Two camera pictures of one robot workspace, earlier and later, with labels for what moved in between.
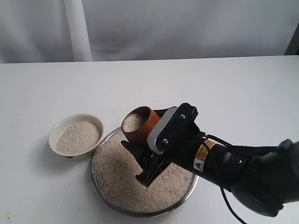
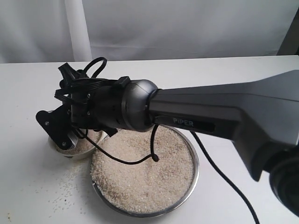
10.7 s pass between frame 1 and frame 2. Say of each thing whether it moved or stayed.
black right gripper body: moved
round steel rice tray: stayed
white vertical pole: stayed
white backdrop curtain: stayed
